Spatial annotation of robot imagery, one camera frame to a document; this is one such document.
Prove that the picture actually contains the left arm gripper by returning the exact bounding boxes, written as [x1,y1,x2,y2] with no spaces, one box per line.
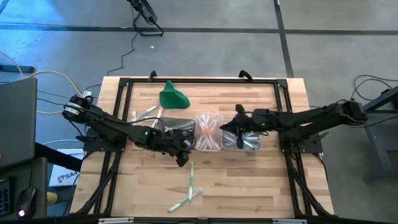
[159,128,195,168]

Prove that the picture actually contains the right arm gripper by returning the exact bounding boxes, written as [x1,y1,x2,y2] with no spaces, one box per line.
[220,104,274,149]

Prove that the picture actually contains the green toothbrush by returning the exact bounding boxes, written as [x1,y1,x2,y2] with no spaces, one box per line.
[198,114,220,147]
[167,187,203,213]
[187,161,196,202]
[169,119,196,133]

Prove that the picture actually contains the light grey plastic bin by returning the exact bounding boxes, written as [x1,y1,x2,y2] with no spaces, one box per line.
[221,129,262,152]

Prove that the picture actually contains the clear plastic bin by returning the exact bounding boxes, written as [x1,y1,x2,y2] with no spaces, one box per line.
[194,111,224,153]

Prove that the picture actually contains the green cloth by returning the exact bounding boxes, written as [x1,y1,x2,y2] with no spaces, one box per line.
[159,80,191,110]

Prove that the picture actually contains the white sheet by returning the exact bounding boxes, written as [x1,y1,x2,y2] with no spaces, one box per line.
[55,147,85,157]

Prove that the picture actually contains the white printed cardboard box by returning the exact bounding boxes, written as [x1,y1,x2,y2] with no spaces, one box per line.
[49,164,81,187]

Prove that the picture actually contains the black diagonal desk beam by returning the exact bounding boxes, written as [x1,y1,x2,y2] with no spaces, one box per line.
[34,141,83,172]

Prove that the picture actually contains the small yellow object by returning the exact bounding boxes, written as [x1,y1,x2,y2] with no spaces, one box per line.
[46,191,59,206]

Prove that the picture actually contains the dark grey table stand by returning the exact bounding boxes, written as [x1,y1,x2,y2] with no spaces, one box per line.
[351,85,398,184]

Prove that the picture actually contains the dark side desk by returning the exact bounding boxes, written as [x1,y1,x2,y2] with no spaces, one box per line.
[0,157,48,220]

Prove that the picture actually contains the black floor fan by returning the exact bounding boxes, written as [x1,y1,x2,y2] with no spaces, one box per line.
[126,0,165,37]

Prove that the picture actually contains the black computer mouse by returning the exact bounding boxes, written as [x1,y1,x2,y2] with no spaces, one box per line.
[16,187,37,219]

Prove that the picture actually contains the dark grey desk panel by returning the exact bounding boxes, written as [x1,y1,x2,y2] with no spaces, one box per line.
[0,77,38,170]

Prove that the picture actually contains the black keyboard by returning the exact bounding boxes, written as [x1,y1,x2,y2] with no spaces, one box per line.
[0,177,14,218]

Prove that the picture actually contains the black floor bar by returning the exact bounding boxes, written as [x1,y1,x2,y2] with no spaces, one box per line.
[0,64,35,74]

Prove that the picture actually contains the silver frame bracket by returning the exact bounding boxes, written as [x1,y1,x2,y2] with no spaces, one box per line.
[272,218,308,224]
[98,217,135,224]

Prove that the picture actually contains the black floor cable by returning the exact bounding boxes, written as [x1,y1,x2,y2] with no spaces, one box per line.
[348,73,398,102]
[106,30,140,77]

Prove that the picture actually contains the yellow floor cable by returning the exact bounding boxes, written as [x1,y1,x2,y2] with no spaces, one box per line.
[0,50,85,114]

